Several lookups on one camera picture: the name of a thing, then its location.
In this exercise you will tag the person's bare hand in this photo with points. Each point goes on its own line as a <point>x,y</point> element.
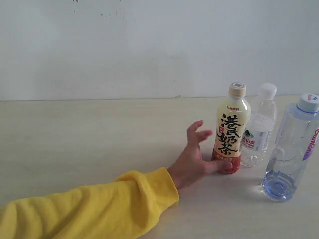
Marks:
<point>190,166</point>

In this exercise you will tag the small clear water bottle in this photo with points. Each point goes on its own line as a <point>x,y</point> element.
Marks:
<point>259,128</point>

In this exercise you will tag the yellow milk tea bottle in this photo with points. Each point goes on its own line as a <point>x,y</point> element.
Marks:
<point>232,117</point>

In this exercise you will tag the yellow fleece sleeve forearm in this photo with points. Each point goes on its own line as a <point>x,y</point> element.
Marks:
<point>127,208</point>

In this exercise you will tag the large clear blue-cap bottle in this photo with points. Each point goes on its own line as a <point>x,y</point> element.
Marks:
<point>295,142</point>

